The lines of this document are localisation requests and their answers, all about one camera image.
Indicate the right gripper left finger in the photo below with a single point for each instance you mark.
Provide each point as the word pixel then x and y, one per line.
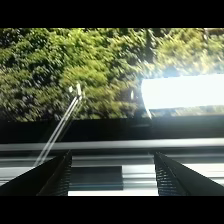
pixel 50 180

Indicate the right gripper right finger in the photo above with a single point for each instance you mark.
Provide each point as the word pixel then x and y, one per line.
pixel 183 180

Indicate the silver frame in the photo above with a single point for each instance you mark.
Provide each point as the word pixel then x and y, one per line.
pixel 133 166

